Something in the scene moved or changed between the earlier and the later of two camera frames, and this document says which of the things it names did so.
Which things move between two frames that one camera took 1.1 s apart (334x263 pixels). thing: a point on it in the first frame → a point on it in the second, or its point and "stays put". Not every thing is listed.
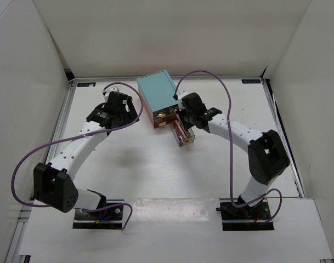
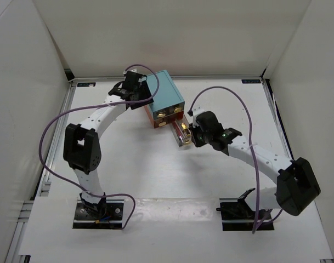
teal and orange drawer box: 157,91 stays put
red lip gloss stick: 179,133 stays put
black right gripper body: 187,118 → 200,138
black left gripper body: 125,117 → 143,92
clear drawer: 182,136 stays put
